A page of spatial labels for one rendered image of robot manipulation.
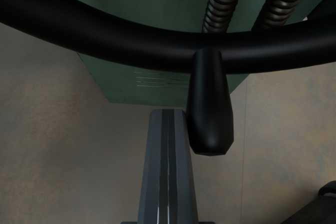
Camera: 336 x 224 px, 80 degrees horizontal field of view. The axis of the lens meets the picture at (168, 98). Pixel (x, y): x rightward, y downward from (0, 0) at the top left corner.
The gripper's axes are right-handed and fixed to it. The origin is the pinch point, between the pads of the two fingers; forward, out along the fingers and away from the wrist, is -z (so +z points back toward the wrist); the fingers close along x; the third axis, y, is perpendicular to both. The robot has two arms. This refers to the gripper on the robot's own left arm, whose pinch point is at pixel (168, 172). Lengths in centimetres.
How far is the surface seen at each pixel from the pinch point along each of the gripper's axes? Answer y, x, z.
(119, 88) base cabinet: -33, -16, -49
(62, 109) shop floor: -47, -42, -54
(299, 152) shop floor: -61, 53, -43
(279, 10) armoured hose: 3.0, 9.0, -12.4
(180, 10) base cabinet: -2.4, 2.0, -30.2
